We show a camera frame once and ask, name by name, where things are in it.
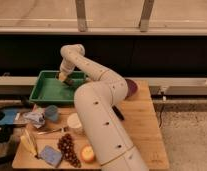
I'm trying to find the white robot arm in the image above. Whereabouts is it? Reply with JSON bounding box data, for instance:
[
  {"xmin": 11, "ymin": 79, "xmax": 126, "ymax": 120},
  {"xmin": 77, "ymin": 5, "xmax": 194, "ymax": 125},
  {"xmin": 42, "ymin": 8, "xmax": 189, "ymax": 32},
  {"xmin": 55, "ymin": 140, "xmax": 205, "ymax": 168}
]
[{"xmin": 60, "ymin": 44, "xmax": 149, "ymax": 171}]

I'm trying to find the yellow banana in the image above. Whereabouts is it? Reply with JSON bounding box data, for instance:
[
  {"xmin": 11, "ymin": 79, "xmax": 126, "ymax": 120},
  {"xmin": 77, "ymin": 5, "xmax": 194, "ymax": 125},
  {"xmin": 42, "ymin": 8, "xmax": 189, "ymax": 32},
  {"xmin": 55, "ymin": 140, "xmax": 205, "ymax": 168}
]
[{"xmin": 20, "ymin": 129, "xmax": 38, "ymax": 157}]

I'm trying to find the metal fork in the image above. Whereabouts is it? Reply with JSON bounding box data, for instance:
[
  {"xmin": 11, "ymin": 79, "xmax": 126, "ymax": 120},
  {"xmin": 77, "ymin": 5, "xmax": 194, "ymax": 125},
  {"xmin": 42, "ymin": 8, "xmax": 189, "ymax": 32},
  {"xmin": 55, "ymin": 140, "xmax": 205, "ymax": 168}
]
[{"xmin": 37, "ymin": 127, "xmax": 69, "ymax": 135}]

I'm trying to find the bunch of dark grapes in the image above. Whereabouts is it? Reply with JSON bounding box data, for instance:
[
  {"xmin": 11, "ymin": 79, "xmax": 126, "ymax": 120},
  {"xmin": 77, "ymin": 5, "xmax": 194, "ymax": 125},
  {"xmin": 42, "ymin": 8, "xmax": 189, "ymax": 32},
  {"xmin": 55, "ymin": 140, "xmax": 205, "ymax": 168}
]
[{"xmin": 57, "ymin": 133, "xmax": 81, "ymax": 168}]

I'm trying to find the blue sponge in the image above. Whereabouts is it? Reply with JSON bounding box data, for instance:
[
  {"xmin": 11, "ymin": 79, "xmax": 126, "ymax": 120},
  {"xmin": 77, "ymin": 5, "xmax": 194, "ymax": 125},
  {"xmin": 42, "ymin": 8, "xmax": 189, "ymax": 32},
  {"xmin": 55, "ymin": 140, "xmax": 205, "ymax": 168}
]
[{"xmin": 39, "ymin": 145, "xmax": 62, "ymax": 167}]

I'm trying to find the wooden board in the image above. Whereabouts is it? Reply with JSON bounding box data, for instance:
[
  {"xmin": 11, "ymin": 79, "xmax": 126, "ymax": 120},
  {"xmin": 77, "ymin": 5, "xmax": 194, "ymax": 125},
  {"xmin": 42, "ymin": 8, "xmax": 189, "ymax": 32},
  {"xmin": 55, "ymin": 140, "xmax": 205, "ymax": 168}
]
[{"xmin": 12, "ymin": 80, "xmax": 169, "ymax": 171}]

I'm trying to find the purple plate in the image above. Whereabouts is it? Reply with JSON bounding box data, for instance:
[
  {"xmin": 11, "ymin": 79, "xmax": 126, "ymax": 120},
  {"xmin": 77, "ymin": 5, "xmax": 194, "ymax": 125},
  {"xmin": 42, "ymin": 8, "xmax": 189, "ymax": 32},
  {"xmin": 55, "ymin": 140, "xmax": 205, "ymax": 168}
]
[{"xmin": 126, "ymin": 79, "xmax": 138, "ymax": 98}]

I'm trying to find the yellow orange fruit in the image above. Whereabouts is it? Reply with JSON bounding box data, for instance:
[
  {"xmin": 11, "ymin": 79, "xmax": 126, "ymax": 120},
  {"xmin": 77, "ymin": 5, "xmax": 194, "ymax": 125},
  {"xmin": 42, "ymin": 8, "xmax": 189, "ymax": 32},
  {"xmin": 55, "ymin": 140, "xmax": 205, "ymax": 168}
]
[{"xmin": 80, "ymin": 145, "xmax": 95, "ymax": 163}]

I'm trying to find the black yellow eraser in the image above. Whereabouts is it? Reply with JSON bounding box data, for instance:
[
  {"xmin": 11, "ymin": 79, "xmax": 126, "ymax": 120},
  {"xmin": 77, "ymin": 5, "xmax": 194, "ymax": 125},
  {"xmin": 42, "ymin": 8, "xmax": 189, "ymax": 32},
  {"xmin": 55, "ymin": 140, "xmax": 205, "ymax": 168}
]
[{"xmin": 64, "ymin": 78, "xmax": 74, "ymax": 86}]

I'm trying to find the green plastic tray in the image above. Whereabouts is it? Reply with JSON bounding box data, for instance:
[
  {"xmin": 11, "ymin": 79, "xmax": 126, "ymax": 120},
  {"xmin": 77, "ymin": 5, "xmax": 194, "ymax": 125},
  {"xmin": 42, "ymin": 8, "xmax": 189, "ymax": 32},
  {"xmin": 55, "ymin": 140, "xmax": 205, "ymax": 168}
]
[{"xmin": 29, "ymin": 70, "xmax": 86, "ymax": 105}]

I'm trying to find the blue bag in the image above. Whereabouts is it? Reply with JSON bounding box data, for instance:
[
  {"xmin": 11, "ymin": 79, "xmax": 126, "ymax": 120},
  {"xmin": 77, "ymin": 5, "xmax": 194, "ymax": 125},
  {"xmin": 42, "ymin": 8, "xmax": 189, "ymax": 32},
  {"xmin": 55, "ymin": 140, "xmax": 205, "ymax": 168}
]
[{"xmin": 0, "ymin": 108, "xmax": 27, "ymax": 126}]

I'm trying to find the blue plastic cup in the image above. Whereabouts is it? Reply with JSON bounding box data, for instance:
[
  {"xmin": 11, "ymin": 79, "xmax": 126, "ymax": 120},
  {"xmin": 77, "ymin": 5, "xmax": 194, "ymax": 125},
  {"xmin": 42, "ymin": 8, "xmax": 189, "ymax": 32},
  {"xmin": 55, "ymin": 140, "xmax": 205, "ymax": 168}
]
[{"xmin": 44, "ymin": 105, "xmax": 59, "ymax": 122}]

